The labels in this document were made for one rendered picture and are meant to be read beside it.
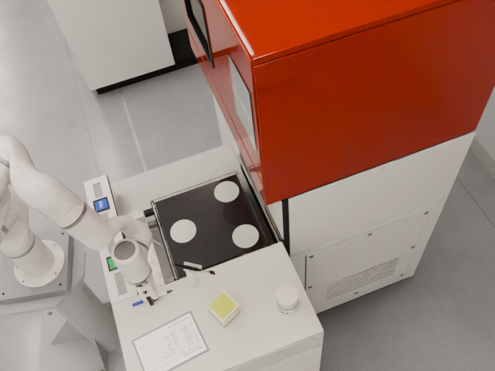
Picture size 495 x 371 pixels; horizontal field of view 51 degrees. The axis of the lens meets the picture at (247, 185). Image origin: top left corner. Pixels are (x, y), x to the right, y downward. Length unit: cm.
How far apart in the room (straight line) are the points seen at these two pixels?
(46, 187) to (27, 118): 265
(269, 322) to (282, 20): 95
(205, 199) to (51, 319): 130
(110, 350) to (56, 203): 159
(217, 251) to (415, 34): 103
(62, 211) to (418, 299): 199
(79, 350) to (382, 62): 214
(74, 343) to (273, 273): 142
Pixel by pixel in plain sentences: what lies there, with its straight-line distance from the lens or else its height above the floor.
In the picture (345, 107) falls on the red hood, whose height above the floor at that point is 156.
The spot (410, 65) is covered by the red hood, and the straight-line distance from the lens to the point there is 141.
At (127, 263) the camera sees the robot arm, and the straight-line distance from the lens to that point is 150.
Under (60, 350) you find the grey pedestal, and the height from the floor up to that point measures 1.
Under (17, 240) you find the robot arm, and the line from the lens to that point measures 189.
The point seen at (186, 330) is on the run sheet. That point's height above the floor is 97.
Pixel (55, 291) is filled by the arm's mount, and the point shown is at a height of 86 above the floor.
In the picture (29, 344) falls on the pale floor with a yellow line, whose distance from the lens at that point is 303.
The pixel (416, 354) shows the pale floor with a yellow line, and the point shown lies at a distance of 275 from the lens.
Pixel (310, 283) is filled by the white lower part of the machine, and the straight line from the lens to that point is 227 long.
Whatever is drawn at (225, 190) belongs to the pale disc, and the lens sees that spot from 204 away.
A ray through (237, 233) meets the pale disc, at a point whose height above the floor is 90.
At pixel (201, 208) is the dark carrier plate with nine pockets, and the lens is 201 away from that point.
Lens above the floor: 258
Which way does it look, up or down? 55 degrees down
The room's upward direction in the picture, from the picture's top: 8 degrees counter-clockwise
